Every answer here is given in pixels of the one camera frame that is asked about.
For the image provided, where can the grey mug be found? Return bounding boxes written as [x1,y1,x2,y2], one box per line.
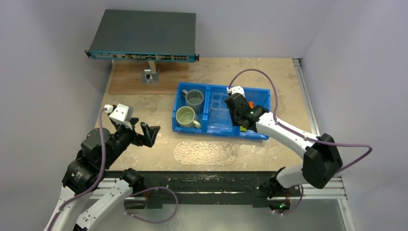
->
[182,90,204,114]

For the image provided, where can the grey network switch box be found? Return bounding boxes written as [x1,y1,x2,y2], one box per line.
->
[85,9,200,63]

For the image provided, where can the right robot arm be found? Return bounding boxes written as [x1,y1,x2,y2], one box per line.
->
[225,93,343,196]

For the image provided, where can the light green mug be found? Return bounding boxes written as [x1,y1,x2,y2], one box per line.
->
[176,106,202,129]

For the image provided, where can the blue plastic divided bin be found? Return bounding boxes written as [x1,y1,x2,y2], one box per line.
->
[172,82,269,140]

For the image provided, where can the black aluminium base frame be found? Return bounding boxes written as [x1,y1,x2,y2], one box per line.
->
[86,170,346,209]

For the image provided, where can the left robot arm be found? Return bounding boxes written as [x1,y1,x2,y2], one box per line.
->
[45,118,160,231]

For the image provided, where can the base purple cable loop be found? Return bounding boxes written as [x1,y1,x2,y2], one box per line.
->
[123,186,178,224]

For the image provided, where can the wooden base board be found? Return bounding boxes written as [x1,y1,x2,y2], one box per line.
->
[107,61,190,95]

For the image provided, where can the clear textured oval tray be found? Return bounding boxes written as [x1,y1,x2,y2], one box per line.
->
[173,141,237,166]

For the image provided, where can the metal switch stand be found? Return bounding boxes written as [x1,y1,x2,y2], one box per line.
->
[141,61,160,84]

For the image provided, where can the clear plastic holder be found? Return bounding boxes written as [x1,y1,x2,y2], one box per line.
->
[208,92,232,130]

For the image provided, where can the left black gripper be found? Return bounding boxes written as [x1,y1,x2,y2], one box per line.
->
[102,117,160,167]

